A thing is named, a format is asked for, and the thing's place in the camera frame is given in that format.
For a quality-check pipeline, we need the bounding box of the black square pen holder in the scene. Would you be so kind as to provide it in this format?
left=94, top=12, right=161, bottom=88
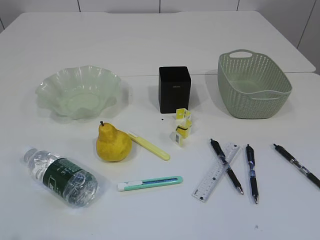
left=158, top=66, right=191, bottom=114

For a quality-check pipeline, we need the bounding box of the black pen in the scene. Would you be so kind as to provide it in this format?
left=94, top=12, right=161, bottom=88
left=273, top=143, right=320, bottom=188
left=245, top=144, right=259, bottom=204

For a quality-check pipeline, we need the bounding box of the clear plastic water bottle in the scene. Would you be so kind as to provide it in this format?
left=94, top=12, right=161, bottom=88
left=23, top=148, right=98, bottom=208

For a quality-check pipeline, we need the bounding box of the green wavy glass plate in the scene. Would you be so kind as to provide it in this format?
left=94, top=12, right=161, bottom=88
left=35, top=65, right=121, bottom=120

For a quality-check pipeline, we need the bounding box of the black pen crossing ruler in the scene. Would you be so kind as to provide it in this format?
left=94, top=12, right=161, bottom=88
left=210, top=138, right=244, bottom=195

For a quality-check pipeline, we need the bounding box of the yellow utility knife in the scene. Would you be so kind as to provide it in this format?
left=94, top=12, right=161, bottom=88
left=127, top=132, right=171, bottom=161

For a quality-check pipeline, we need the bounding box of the teal utility knife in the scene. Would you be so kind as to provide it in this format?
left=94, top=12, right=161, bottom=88
left=116, top=176, right=183, bottom=192

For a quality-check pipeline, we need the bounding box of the yellow pear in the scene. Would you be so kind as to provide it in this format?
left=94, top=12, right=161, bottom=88
left=96, top=121, right=132, bottom=162

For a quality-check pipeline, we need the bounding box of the black middle pen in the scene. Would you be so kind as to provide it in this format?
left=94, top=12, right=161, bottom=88
left=245, top=144, right=259, bottom=204

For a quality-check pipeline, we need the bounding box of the clear plastic ruler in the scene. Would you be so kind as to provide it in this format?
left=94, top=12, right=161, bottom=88
left=192, top=142, right=241, bottom=203

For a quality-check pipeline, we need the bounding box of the black rightmost pen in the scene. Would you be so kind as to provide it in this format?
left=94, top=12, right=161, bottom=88
left=273, top=143, right=320, bottom=188

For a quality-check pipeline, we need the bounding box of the green woven plastic basket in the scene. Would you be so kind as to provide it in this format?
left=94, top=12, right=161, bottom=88
left=217, top=50, right=293, bottom=119

